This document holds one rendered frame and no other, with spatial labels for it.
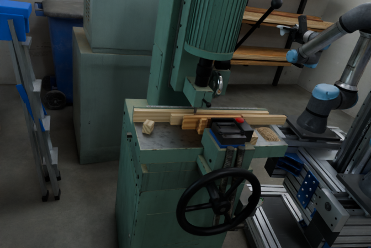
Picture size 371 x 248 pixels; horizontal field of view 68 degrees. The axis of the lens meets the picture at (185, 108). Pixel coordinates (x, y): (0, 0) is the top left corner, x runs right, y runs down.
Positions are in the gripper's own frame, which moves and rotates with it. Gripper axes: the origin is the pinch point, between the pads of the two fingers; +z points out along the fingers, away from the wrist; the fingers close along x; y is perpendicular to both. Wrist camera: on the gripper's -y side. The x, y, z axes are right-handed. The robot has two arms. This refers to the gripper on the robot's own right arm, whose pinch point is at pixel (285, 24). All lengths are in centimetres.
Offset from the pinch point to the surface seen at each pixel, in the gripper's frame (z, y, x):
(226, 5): -67, -26, -87
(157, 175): -74, 30, -111
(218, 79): -52, 7, -77
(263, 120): -64, 24, -59
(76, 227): -25, 105, -145
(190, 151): -75, 22, -99
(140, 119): -56, 17, -112
